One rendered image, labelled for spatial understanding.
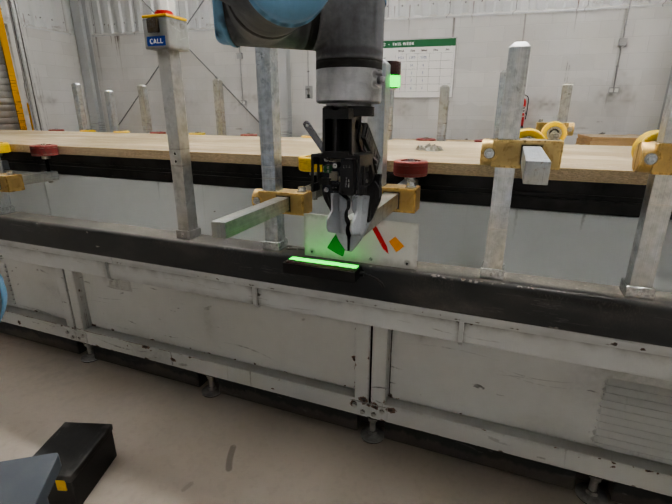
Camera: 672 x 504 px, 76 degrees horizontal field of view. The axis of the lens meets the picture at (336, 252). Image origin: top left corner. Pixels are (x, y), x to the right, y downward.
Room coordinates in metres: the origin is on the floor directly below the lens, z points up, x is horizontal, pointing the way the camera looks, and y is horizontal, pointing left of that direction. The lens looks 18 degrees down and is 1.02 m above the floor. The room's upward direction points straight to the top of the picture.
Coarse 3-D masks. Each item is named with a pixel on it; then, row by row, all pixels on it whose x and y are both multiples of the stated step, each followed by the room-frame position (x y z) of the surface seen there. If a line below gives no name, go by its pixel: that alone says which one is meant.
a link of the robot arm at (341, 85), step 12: (324, 72) 0.60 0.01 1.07; (336, 72) 0.59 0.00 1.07; (348, 72) 0.59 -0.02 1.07; (360, 72) 0.59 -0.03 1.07; (372, 72) 0.60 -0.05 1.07; (324, 84) 0.60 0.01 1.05; (336, 84) 0.59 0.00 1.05; (348, 84) 0.59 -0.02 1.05; (360, 84) 0.59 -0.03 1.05; (372, 84) 0.60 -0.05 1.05; (324, 96) 0.60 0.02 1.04; (336, 96) 0.59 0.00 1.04; (348, 96) 0.59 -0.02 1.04; (360, 96) 0.59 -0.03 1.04; (372, 96) 0.60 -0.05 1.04
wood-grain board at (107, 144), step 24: (24, 144) 1.59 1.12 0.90; (72, 144) 1.58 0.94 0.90; (96, 144) 1.58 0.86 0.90; (120, 144) 1.58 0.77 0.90; (144, 144) 1.58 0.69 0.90; (192, 144) 1.58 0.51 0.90; (216, 144) 1.58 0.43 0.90; (240, 144) 1.58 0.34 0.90; (288, 144) 1.58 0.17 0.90; (312, 144) 1.58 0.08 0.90; (408, 144) 1.58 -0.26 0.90; (432, 144) 1.58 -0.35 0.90; (456, 144) 1.58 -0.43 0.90; (480, 144) 1.58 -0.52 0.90; (432, 168) 1.05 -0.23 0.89; (456, 168) 1.03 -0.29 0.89; (480, 168) 1.01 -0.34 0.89; (576, 168) 0.94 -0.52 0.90; (600, 168) 0.94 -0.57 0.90; (624, 168) 0.94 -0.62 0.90
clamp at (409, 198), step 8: (392, 184) 0.91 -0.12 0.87; (400, 184) 0.91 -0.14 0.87; (392, 192) 0.87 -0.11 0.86; (400, 192) 0.86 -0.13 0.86; (408, 192) 0.86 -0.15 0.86; (416, 192) 0.86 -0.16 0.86; (400, 200) 0.86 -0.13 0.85; (408, 200) 0.86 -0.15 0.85; (416, 200) 0.86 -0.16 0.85; (400, 208) 0.86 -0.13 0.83; (408, 208) 0.86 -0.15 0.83; (416, 208) 0.87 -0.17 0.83
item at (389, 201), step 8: (416, 184) 1.02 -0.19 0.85; (384, 192) 0.88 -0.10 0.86; (384, 200) 0.79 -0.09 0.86; (392, 200) 0.82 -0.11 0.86; (384, 208) 0.77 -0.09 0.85; (392, 208) 0.82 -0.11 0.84; (352, 216) 0.67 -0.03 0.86; (376, 216) 0.72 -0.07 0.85; (384, 216) 0.77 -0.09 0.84; (376, 224) 0.72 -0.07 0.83; (368, 232) 0.68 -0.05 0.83
